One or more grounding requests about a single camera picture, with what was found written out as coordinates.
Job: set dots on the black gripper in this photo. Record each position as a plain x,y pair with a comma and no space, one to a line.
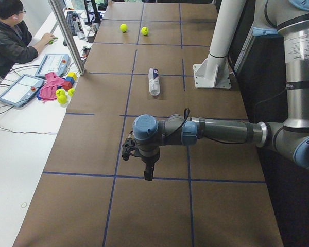
149,161

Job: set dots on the clear tennis ball can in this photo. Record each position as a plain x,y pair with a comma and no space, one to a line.
153,82

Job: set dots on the yellow tennis ball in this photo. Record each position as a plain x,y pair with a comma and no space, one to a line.
145,31
123,27
60,92

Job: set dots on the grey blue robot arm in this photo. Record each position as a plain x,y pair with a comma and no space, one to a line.
290,19

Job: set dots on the yellow tennis ball on desk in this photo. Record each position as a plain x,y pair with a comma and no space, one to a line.
60,92

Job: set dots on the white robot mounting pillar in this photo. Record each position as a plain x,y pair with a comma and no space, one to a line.
213,72

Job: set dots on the red cube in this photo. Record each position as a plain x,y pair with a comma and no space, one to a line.
67,85

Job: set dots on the blue cube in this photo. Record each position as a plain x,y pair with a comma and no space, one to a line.
70,80

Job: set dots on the yellow cube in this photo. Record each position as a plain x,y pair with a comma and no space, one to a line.
72,74

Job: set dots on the pink cloth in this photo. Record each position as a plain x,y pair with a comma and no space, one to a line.
48,91

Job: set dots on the upper teach pendant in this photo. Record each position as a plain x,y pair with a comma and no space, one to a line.
57,63

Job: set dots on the teach pendant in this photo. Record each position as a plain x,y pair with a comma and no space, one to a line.
57,63
22,91

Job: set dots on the lower teach pendant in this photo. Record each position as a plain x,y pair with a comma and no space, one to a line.
22,91

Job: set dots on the black keyboard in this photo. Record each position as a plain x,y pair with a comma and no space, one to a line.
70,18

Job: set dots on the person in black jacket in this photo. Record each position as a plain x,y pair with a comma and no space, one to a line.
15,37

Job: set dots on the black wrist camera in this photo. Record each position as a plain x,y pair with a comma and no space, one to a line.
128,148

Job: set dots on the aluminium frame post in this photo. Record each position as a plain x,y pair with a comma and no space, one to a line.
58,12

